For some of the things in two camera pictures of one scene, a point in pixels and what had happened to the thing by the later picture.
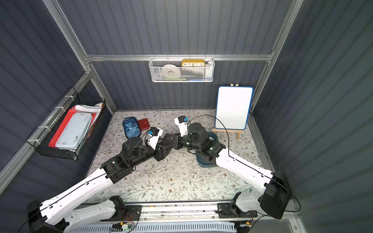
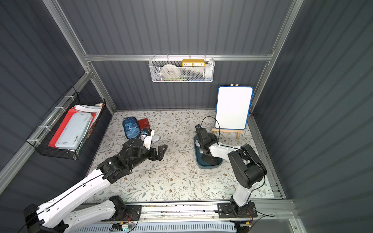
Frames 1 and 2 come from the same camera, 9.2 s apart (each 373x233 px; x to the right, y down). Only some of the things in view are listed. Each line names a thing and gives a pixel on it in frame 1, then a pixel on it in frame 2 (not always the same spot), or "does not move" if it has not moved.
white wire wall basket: (188, 70) does not move
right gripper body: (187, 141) to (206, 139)
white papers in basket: (96, 108) does not move
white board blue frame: (233, 106) does not move
